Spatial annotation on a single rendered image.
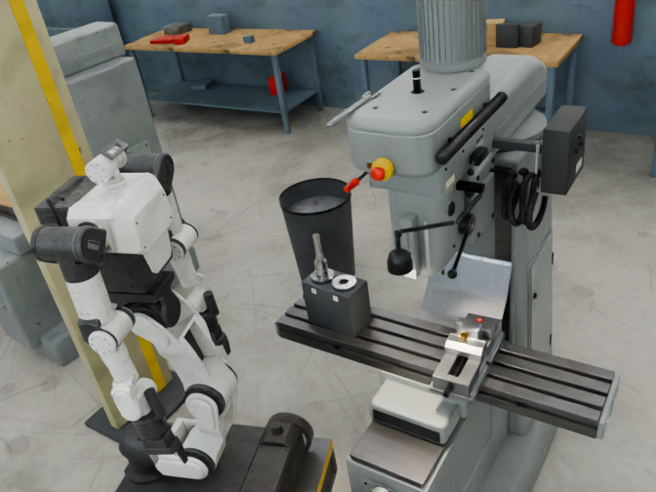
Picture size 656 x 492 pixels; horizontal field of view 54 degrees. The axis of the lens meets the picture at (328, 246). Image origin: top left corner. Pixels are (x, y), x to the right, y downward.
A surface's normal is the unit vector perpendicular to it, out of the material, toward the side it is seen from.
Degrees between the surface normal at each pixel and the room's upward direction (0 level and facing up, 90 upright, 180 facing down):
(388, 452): 0
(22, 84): 90
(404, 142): 90
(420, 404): 0
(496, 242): 90
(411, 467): 0
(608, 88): 90
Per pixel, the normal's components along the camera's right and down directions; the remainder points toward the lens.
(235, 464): -0.14, -0.84
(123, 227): 0.50, 0.32
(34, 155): 0.84, 0.18
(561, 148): -0.53, 0.51
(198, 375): -0.24, 0.54
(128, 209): 0.58, -0.58
